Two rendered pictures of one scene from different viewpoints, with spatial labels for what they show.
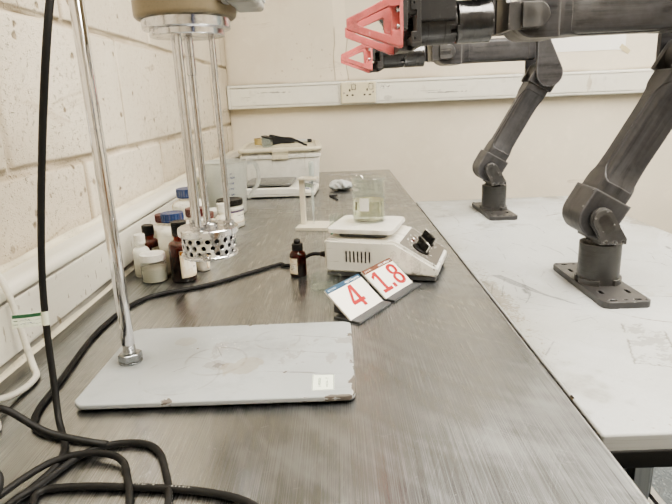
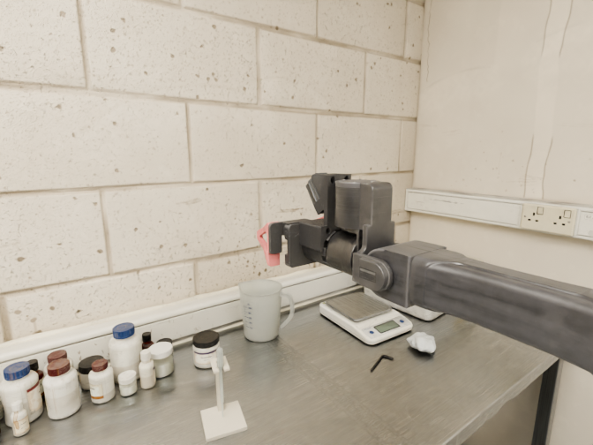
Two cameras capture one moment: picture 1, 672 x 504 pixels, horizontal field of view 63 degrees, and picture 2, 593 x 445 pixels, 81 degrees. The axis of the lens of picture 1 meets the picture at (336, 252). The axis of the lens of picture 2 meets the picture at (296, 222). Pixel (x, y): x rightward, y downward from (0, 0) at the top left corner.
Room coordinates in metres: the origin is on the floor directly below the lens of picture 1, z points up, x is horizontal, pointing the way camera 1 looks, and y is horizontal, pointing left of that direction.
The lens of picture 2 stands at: (1.11, -0.53, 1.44)
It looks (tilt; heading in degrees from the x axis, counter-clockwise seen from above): 12 degrees down; 54
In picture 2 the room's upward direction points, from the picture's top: straight up
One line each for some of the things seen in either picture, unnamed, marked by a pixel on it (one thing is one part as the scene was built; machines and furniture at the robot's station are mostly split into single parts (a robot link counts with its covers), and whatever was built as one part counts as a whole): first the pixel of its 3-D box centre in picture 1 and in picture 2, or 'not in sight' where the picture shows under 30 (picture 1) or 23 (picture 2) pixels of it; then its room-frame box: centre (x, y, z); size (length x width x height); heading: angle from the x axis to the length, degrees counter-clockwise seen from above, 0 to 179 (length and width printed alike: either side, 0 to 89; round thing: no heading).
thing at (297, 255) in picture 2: (388, 56); (324, 244); (1.44, -0.15, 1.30); 0.10 x 0.07 x 0.07; 0
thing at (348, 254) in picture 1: (381, 248); not in sight; (0.98, -0.08, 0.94); 0.22 x 0.13 x 0.08; 72
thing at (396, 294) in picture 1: (391, 278); not in sight; (0.85, -0.09, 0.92); 0.09 x 0.06 x 0.04; 145
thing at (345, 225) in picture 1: (367, 224); not in sight; (0.98, -0.06, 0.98); 0.12 x 0.12 x 0.01; 72
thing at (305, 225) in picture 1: (313, 201); (221, 394); (1.35, 0.05, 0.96); 0.08 x 0.08 x 0.13; 77
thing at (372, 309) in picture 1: (358, 297); not in sight; (0.77, -0.03, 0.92); 0.09 x 0.06 x 0.04; 145
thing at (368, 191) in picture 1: (367, 199); not in sight; (1.00, -0.06, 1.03); 0.07 x 0.06 x 0.08; 23
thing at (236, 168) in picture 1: (231, 186); (266, 311); (1.59, 0.29, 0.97); 0.18 x 0.13 x 0.15; 121
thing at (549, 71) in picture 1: (494, 63); (511, 335); (1.44, -0.41, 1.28); 0.30 x 0.09 x 0.12; 90
